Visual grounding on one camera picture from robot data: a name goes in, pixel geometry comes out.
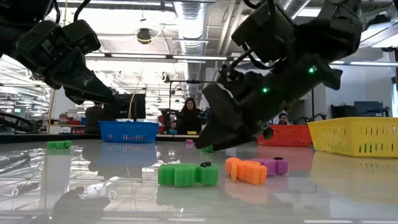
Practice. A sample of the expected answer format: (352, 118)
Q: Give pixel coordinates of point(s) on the person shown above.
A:
(190, 118)
(93, 118)
(283, 118)

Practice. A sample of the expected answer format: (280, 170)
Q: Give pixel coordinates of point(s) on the green Halloween toy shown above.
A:
(188, 175)
(207, 149)
(59, 144)

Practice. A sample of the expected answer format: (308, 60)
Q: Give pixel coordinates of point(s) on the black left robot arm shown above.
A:
(18, 9)

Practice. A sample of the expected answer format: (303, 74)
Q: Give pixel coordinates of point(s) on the purple Halloween toy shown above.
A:
(189, 143)
(275, 165)

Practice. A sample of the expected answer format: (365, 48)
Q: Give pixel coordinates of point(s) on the blue plastic basket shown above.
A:
(129, 132)

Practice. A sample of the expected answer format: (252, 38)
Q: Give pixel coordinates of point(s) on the horizontal light bar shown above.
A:
(140, 56)

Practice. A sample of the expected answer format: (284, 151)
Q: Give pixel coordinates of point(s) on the orange Halloween toy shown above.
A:
(245, 170)

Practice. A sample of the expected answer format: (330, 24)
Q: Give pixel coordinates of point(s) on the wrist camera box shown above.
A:
(264, 28)
(82, 35)

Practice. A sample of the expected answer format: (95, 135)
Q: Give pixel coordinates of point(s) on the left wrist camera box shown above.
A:
(82, 35)

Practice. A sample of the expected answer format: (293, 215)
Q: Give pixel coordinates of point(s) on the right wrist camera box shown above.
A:
(264, 28)

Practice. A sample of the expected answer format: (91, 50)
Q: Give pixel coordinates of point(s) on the black monitor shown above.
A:
(124, 110)

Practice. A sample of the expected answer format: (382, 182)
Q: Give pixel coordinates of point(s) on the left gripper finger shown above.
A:
(77, 99)
(87, 84)

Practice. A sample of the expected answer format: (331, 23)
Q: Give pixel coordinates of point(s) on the black table frame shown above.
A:
(31, 137)

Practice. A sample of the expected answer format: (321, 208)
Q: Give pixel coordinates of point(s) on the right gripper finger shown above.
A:
(224, 140)

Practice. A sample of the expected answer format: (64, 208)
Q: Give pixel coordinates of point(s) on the yellow plastic basket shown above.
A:
(348, 133)

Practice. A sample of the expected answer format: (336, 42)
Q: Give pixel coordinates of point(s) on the silver ventilation duct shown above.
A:
(189, 18)

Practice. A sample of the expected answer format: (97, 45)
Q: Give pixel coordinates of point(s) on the red plastic basket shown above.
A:
(289, 137)

